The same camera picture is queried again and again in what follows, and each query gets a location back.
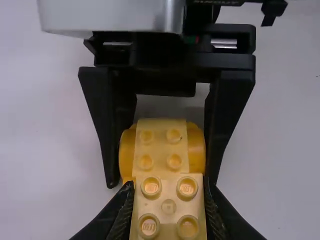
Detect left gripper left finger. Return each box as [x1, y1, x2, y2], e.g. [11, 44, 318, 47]
[68, 181, 135, 240]

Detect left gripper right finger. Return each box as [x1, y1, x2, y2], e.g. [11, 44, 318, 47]
[202, 175, 253, 240]

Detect yellow toy brick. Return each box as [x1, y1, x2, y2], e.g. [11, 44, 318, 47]
[129, 173, 209, 240]

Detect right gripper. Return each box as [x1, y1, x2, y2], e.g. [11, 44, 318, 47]
[78, 0, 288, 190]

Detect yellow toy car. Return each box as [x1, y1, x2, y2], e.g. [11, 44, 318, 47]
[118, 117, 207, 186]

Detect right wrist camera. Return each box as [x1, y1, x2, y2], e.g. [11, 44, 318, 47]
[36, 0, 188, 35]

